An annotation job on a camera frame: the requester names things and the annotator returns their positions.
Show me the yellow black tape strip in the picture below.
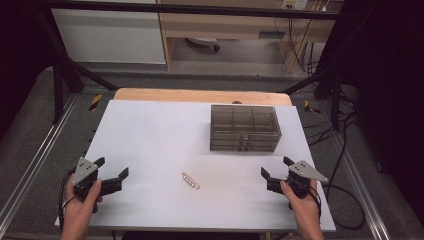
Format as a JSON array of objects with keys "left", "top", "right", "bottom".
[
  {"left": 88, "top": 93, "right": 103, "bottom": 113},
  {"left": 303, "top": 99, "right": 321, "bottom": 115}
]

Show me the white cabinet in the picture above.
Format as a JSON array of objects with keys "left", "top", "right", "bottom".
[{"left": 51, "top": 8, "right": 167, "bottom": 65}]

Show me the bundle of desk cables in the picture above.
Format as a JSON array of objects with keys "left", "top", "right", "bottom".
[{"left": 273, "top": 16, "right": 321, "bottom": 76}]

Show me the person's left hand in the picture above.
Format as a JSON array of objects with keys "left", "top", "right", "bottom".
[{"left": 63, "top": 174, "right": 103, "bottom": 219}]

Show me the black metal frame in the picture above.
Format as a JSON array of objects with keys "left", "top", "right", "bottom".
[{"left": 33, "top": 0, "right": 359, "bottom": 131}]

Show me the light wooden table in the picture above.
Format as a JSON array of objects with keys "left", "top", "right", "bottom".
[{"left": 113, "top": 87, "right": 293, "bottom": 107}]

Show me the aluminium floor rail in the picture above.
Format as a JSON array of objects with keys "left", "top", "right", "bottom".
[
  {"left": 329, "top": 133, "right": 391, "bottom": 240},
  {"left": 0, "top": 94, "right": 79, "bottom": 231}
]

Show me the white power strip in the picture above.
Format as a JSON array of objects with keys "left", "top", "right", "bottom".
[{"left": 281, "top": 0, "right": 309, "bottom": 10}]

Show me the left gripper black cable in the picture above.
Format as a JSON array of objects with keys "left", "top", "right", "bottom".
[{"left": 58, "top": 166, "right": 81, "bottom": 231}]

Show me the person's right hand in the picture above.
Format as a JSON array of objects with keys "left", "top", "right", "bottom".
[{"left": 280, "top": 180, "right": 322, "bottom": 221}]

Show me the smoky clear pull-out drawer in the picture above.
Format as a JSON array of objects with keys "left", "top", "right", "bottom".
[{"left": 210, "top": 145, "right": 280, "bottom": 153}]

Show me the bundle of black floor cables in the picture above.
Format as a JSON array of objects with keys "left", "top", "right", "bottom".
[{"left": 301, "top": 109, "right": 361, "bottom": 148}]

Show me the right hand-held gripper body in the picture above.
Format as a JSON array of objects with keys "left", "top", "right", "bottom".
[{"left": 286, "top": 160, "right": 329, "bottom": 211}]

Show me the white office chair base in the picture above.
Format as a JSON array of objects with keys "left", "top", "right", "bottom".
[{"left": 184, "top": 37, "right": 222, "bottom": 53}]

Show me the smoky clear drawer organizer box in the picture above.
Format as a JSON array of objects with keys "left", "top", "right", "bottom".
[{"left": 209, "top": 104, "right": 283, "bottom": 153}]

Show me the white board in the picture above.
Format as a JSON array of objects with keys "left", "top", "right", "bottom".
[{"left": 54, "top": 99, "right": 337, "bottom": 233}]

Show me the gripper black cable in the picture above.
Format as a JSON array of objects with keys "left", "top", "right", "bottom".
[
  {"left": 58, "top": 166, "right": 81, "bottom": 231},
  {"left": 308, "top": 113, "right": 367, "bottom": 231}
]

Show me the wooden office desk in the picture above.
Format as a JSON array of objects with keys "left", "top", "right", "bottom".
[{"left": 156, "top": 0, "right": 344, "bottom": 73}]

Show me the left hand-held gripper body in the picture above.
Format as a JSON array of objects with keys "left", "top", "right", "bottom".
[{"left": 72, "top": 157, "right": 100, "bottom": 214}]

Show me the black curtain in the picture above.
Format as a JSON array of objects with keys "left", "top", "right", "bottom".
[
  {"left": 343, "top": 0, "right": 424, "bottom": 218},
  {"left": 0, "top": 0, "right": 56, "bottom": 138}
]

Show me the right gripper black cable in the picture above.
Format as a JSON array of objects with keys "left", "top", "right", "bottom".
[{"left": 308, "top": 113, "right": 367, "bottom": 231}]

